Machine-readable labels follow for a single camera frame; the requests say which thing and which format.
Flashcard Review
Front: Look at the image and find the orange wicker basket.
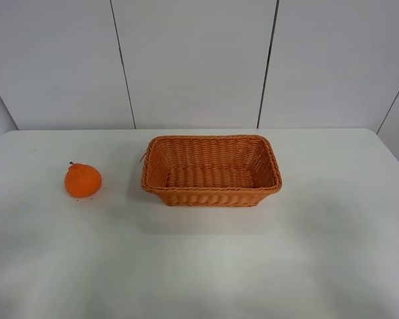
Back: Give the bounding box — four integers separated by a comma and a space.
141, 135, 283, 207

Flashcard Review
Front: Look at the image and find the orange fruit with stem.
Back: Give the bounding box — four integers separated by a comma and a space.
64, 162, 102, 198

